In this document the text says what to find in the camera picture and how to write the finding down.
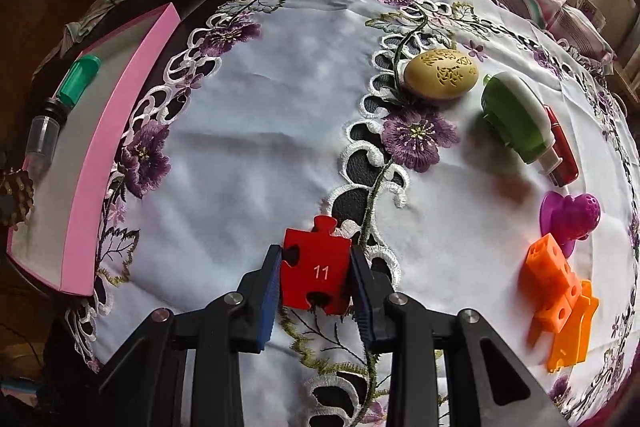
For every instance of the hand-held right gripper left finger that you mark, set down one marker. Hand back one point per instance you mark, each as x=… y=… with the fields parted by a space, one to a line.
x=267 y=302

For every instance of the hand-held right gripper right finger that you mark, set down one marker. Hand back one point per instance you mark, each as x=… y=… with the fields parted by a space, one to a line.
x=362 y=302

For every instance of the red puzzle piece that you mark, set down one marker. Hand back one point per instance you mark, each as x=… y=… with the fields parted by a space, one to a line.
x=315 y=267

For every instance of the orange linked cube blocks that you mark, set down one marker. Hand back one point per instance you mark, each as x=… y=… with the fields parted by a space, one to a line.
x=542 y=264

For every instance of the pink box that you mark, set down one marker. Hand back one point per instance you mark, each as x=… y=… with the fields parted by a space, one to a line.
x=107 y=142

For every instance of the green and white plastic device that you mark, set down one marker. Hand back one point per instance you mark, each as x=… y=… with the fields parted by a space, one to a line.
x=510 y=117

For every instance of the yellow perforated oval case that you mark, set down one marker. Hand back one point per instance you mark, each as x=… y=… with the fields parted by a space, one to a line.
x=440 y=77

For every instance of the red tube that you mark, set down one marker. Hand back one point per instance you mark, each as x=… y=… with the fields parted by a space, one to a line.
x=565 y=157

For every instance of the white embroidered floral tablecloth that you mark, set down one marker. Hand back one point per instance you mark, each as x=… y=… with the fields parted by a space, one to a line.
x=280 y=107

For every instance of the orange flat plastic piece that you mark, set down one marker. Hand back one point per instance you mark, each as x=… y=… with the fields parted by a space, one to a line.
x=575 y=337

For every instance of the purple heart-shaped toy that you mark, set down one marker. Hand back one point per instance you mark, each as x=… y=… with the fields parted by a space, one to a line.
x=575 y=214

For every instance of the brown wooden massage comb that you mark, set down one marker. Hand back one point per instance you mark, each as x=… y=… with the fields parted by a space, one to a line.
x=17 y=197

